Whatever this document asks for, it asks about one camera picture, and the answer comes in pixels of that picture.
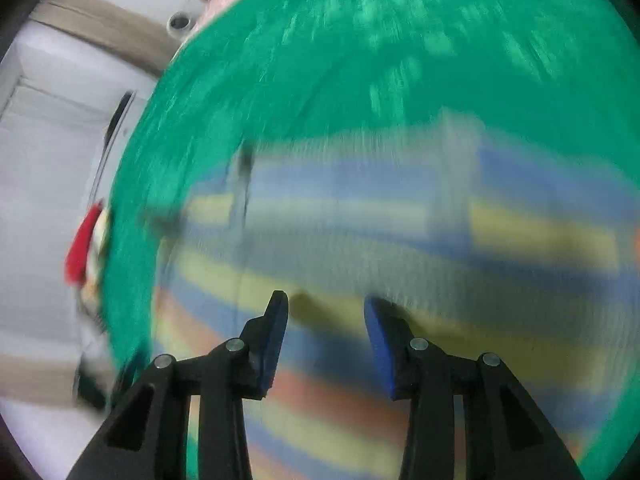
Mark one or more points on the beige band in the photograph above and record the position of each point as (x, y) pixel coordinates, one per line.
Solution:
(105, 25)

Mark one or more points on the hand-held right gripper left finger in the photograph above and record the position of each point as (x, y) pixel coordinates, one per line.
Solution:
(275, 345)

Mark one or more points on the red cloth item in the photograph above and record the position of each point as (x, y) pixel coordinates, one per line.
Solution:
(82, 250)

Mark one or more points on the striped knit small shirt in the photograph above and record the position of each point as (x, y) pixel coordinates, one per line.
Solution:
(400, 240)

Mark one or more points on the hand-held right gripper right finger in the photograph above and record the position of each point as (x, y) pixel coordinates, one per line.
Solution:
(380, 345)

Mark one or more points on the green fuzzy blanket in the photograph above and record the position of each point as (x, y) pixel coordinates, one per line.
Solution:
(350, 50)

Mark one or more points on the round metal fitting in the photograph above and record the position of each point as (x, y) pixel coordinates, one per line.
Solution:
(179, 22)

